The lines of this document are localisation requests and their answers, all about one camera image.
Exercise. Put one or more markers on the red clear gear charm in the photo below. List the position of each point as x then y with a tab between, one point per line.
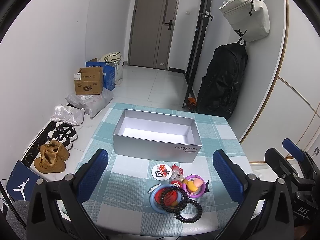
177	173

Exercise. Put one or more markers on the black coat rack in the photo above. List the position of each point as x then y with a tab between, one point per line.
203	19

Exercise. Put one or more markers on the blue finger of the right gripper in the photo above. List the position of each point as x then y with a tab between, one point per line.
293	150

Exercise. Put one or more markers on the blue ring red charm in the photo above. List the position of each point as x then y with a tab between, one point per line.
167	199

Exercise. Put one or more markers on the navy jordan shopping bag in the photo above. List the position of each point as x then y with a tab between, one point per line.
21	182

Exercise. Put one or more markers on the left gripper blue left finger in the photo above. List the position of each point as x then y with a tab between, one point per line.
56	207

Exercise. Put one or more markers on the silver plastic parcel bag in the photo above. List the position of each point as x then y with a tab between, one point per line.
68	115

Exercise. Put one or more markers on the black backpack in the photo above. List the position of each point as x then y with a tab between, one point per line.
221	85

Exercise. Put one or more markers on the orange object under rack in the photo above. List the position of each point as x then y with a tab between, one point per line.
191	103

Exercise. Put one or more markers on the blue cardboard box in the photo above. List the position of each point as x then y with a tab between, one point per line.
109	73

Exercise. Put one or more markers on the white canvas bag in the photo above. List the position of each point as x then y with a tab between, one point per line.
248	18

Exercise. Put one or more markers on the brown cardboard box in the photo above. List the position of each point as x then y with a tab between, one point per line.
89	81

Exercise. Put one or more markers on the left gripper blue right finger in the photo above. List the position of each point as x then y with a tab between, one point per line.
264	208

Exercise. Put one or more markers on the grey entrance door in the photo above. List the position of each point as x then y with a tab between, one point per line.
151	33

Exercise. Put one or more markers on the purple ring pig toy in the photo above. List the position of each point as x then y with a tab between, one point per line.
195	186

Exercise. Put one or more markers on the grey plastic parcel bag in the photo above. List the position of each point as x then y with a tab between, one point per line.
92	104

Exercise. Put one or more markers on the silver phone box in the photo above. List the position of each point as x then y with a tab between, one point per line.
156	136

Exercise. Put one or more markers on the tan boots pair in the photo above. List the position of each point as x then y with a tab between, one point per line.
53	157

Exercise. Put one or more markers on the white sack with cloth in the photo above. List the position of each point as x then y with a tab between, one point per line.
115	60

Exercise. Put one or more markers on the black white sneaker pair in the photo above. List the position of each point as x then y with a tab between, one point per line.
63	133

